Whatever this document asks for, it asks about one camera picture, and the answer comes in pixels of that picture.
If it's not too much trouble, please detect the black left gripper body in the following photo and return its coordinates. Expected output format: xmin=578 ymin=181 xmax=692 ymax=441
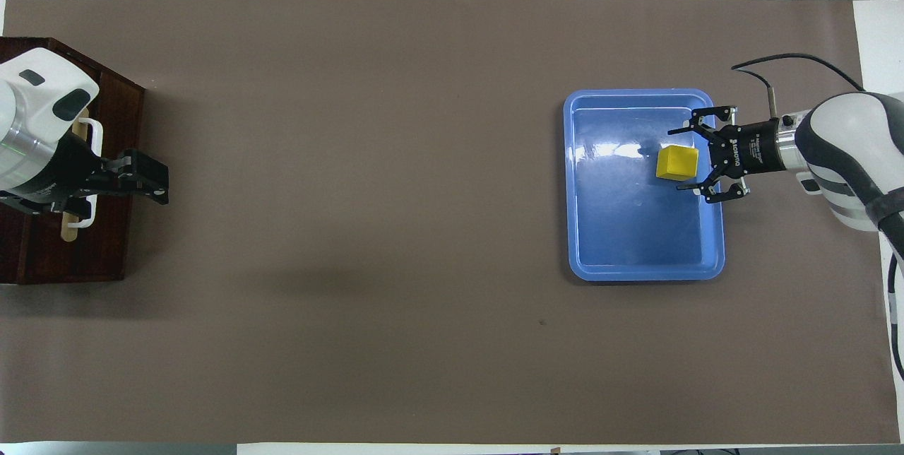
xmin=0 ymin=134 xmax=107 ymax=215

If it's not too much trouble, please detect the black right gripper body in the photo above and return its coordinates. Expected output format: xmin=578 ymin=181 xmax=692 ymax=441
xmin=712 ymin=119 xmax=786 ymax=177

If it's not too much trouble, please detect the blue plastic tray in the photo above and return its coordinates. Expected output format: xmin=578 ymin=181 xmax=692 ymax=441
xmin=563 ymin=89 xmax=726 ymax=281

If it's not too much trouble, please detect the dark wooden cabinet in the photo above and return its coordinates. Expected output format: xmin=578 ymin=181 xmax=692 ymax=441
xmin=0 ymin=37 xmax=146 ymax=285

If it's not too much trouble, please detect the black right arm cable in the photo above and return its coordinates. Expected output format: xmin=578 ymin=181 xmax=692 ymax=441
xmin=731 ymin=53 xmax=904 ymax=382

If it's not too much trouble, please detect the brown table mat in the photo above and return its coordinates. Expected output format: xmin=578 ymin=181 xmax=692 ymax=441
xmin=0 ymin=0 xmax=901 ymax=445

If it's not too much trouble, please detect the yellow cube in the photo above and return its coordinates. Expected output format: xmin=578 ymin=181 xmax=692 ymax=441
xmin=656 ymin=145 xmax=700 ymax=182

